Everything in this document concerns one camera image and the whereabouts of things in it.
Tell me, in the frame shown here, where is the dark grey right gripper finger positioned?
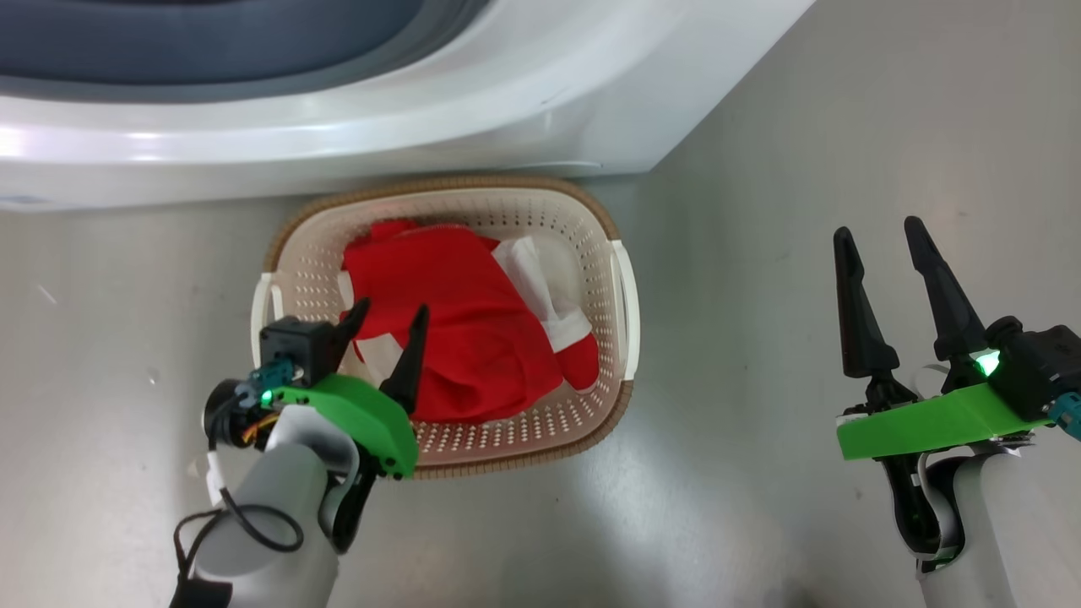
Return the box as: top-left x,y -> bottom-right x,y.
833,225 -> 901,380
904,216 -> 988,363

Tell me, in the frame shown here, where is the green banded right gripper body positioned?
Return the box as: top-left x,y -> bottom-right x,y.
836,375 -> 1053,462

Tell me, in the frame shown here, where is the red and white garment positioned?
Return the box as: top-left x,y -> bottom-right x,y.
338,219 -> 601,426

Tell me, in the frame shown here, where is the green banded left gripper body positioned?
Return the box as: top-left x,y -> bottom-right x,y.
270,372 -> 420,480

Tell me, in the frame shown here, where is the white washing machine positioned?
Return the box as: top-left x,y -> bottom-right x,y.
0,0 -> 817,213

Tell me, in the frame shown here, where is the cream perforated laundry basket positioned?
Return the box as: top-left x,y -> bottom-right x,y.
250,176 -> 642,480

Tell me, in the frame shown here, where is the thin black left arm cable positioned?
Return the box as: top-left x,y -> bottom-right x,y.
172,452 -> 306,608

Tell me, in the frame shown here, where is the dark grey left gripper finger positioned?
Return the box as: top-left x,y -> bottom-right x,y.
379,304 -> 431,415
336,297 -> 372,374

